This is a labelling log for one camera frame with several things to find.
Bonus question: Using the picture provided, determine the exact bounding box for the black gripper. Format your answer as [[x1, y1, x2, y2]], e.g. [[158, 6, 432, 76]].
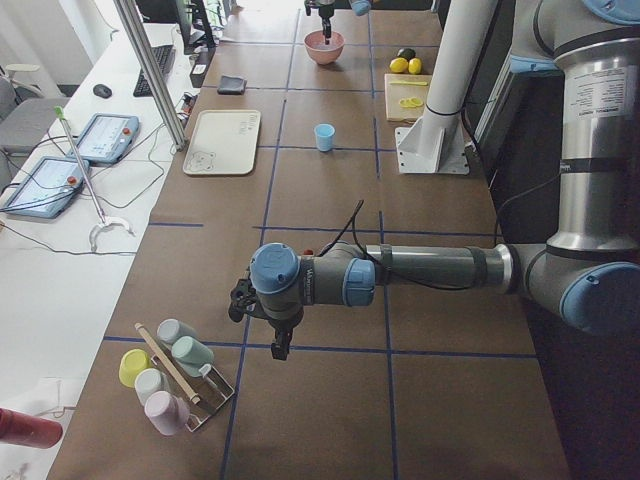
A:
[[268, 312, 303, 361], [304, 0, 335, 45]]

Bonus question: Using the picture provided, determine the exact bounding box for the light blue cup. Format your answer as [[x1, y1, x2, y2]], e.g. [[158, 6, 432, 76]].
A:
[[314, 123, 335, 152]]

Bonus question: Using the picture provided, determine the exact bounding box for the white cup rack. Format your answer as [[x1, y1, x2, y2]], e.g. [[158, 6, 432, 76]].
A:
[[151, 350, 235, 433]]

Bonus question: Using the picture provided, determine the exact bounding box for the mint green cup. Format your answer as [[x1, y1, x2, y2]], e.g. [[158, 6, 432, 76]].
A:
[[171, 336, 214, 378]]

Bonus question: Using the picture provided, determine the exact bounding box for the grey cup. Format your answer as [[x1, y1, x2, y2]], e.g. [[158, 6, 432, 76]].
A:
[[156, 318, 197, 346]]

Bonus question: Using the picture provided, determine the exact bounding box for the pink cup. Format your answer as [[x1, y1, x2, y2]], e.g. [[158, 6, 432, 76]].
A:
[[144, 391, 190, 436]]

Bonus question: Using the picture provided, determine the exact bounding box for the white cup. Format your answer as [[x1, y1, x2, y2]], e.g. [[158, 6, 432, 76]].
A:
[[134, 368, 172, 407]]

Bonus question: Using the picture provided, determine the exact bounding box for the yellow cup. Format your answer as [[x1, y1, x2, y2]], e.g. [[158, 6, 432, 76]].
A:
[[118, 348, 152, 388]]

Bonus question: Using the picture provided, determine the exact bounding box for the pink bowl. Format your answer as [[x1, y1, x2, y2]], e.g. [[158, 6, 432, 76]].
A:
[[304, 30, 345, 65]]

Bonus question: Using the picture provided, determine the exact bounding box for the green avocado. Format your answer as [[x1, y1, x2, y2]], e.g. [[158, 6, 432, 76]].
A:
[[397, 47, 416, 61]]

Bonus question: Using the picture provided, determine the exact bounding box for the yellow plastic knife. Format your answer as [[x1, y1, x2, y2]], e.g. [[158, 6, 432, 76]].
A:
[[389, 80, 429, 86]]

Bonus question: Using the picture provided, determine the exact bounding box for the wooden cutting board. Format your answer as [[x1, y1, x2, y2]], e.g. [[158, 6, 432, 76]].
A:
[[384, 73, 431, 122]]

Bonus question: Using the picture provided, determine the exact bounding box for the grey folded cloth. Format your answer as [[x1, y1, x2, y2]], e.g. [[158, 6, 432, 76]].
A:
[[217, 75, 247, 95]]

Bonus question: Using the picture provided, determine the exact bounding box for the black device box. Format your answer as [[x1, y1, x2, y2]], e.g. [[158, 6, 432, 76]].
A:
[[189, 49, 215, 88]]

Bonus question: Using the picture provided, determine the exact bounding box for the cream bear tray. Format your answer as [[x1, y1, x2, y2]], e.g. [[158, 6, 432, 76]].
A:
[[182, 109, 261, 176]]

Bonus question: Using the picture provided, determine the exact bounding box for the black keyboard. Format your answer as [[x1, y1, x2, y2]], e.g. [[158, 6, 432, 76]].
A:
[[132, 44, 177, 98]]

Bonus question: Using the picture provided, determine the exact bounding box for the reacher grabber stick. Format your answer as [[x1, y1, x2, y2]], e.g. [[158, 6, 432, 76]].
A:
[[54, 106, 134, 253]]

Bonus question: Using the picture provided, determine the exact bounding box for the black computer mouse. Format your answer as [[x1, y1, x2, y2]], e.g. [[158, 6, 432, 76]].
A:
[[93, 84, 113, 99]]

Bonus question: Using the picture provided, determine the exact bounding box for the far teach pendant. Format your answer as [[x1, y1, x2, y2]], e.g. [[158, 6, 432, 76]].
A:
[[75, 113, 140, 165]]

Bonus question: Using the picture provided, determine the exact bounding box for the teach pendant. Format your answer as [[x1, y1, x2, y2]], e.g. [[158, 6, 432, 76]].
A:
[[75, 113, 140, 165], [1, 156, 84, 219]]

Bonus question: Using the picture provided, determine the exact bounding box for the red bottle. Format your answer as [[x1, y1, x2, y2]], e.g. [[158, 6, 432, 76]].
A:
[[1, 408, 63, 449]]

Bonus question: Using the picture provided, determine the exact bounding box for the near teach pendant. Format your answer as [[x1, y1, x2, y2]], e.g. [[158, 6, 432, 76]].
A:
[[1, 156, 84, 219]]

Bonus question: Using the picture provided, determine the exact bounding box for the wooden rack handle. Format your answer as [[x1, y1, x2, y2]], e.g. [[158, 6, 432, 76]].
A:
[[134, 323, 201, 405]]

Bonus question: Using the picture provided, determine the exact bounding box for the black camera cable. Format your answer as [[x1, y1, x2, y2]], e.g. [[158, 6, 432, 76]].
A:
[[319, 169, 566, 291]]

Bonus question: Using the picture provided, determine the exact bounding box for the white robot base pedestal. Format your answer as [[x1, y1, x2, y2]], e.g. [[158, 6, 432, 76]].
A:
[[395, 0, 497, 175]]

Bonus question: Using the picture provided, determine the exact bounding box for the aluminium frame post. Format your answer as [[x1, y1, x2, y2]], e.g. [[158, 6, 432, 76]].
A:
[[114, 0, 187, 151]]

